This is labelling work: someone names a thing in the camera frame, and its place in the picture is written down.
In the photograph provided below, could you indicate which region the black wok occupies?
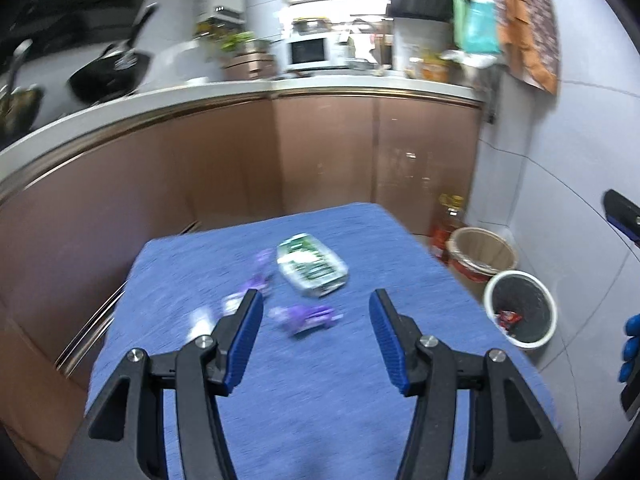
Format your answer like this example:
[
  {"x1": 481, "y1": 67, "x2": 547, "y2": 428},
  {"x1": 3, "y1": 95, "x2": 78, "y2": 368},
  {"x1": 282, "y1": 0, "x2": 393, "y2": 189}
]
[{"x1": 67, "y1": 2, "x2": 160, "y2": 105}]

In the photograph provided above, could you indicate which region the red yellow snack wrapper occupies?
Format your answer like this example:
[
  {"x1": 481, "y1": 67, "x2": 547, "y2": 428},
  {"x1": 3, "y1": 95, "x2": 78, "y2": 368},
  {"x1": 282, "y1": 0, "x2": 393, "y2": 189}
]
[{"x1": 495, "y1": 310, "x2": 523, "y2": 333}]

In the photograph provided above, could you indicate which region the cooking oil bottle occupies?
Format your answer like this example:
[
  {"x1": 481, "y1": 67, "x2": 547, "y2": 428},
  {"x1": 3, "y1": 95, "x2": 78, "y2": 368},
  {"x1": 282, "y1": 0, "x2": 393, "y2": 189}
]
[{"x1": 430, "y1": 194, "x2": 464, "y2": 263}]

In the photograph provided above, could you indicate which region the white trash bin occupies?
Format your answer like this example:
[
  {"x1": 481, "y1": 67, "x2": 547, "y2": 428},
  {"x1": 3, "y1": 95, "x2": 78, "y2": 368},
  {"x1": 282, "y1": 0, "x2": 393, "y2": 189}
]
[{"x1": 483, "y1": 270, "x2": 558, "y2": 351}]

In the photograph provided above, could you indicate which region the right gloved hand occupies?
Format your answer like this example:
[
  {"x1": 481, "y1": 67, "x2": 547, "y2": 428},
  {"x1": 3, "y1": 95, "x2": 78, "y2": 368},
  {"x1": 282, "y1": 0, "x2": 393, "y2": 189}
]
[{"x1": 618, "y1": 314, "x2": 640, "y2": 382}]

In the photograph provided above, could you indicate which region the green milk carton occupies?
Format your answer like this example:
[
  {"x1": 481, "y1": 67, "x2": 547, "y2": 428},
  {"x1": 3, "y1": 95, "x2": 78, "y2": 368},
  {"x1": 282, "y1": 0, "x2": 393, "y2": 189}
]
[{"x1": 276, "y1": 233, "x2": 349, "y2": 298}]

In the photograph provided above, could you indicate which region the teal hanging bag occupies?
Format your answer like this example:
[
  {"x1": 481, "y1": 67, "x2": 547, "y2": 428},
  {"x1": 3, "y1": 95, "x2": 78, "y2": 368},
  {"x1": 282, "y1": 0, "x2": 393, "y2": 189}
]
[{"x1": 452, "y1": 0, "x2": 501, "y2": 54}]

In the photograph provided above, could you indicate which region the steel wok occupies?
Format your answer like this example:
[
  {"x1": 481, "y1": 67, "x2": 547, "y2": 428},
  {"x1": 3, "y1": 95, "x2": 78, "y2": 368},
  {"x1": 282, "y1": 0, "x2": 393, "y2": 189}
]
[{"x1": 0, "y1": 39, "x2": 46, "y2": 148}]

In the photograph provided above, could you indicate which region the brown kitchen cabinet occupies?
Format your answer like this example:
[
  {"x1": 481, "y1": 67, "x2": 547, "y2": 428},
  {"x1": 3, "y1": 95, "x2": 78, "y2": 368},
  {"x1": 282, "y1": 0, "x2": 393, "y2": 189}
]
[{"x1": 1, "y1": 76, "x2": 482, "y2": 366}]

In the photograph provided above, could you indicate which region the blue towel mat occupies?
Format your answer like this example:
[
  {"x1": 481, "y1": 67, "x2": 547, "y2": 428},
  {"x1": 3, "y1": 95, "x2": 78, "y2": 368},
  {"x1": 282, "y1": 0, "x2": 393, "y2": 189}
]
[{"x1": 89, "y1": 203, "x2": 554, "y2": 479}]

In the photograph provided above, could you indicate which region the white microwave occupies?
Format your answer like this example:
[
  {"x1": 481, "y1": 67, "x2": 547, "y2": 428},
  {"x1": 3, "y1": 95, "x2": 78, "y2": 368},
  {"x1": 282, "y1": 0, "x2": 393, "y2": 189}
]
[{"x1": 286, "y1": 32, "x2": 347, "y2": 70}]

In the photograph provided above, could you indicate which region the white tissue paper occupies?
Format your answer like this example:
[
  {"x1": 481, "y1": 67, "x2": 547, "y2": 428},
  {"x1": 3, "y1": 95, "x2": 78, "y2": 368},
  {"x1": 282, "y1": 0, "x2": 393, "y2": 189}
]
[{"x1": 186, "y1": 292, "x2": 245, "y2": 340}]

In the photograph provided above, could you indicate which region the orange patterned cloth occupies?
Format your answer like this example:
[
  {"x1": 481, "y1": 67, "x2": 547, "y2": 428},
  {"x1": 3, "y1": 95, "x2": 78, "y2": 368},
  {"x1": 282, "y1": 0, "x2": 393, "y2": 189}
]
[{"x1": 494, "y1": 0, "x2": 561, "y2": 96}]

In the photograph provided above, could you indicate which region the green potted plant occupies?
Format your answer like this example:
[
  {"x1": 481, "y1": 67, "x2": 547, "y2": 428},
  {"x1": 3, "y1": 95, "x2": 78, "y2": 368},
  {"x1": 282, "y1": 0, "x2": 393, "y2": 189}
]
[{"x1": 220, "y1": 32, "x2": 254, "y2": 53}]

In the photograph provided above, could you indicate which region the beige bucket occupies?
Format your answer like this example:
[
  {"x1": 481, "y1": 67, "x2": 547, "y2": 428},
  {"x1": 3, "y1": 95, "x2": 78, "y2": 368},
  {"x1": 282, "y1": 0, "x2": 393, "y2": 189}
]
[{"x1": 446, "y1": 226, "x2": 518, "y2": 283}]

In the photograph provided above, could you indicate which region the purple twisted wrapper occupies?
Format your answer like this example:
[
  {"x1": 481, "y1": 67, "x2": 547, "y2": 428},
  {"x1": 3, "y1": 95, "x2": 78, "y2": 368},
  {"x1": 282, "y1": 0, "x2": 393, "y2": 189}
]
[{"x1": 241, "y1": 249, "x2": 274, "y2": 295}]

